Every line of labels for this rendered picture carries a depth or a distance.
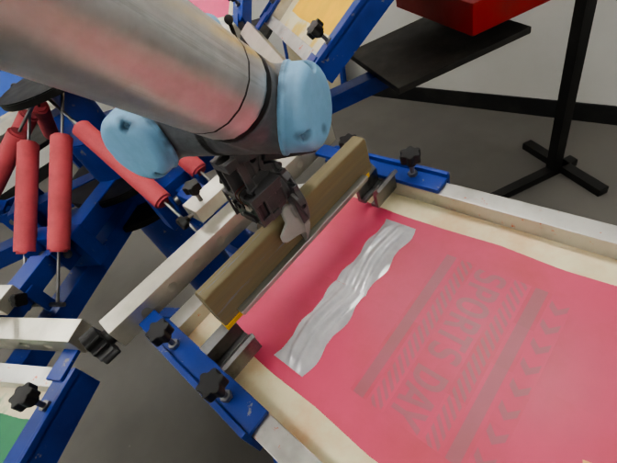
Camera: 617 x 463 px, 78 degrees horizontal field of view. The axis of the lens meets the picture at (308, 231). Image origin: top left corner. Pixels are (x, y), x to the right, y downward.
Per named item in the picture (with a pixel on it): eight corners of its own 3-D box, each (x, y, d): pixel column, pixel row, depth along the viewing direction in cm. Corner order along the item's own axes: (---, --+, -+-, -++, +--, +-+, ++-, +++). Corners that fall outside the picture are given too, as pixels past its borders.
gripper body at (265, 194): (237, 216, 61) (199, 156, 52) (272, 183, 64) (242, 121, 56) (268, 231, 56) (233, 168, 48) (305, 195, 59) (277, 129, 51)
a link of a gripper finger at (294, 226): (287, 257, 64) (262, 218, 59) (309, 234, 66) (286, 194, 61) (299, 263, 62) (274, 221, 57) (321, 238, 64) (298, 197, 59)
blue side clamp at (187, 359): (281, 423, 60) (264, 408, 55) (260, 452, 58) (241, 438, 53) (183, 332, 78) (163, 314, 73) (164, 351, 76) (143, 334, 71)
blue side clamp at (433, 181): (451, 197, 81) (449, 171, 76) (439, 211, 79) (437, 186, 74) (342, 166, 99) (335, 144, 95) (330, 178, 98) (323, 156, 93)
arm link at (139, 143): (161, 112, 30) (225, 49, 37) (74, 121, 35) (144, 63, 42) (207, 186, 36) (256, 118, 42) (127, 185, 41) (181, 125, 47)
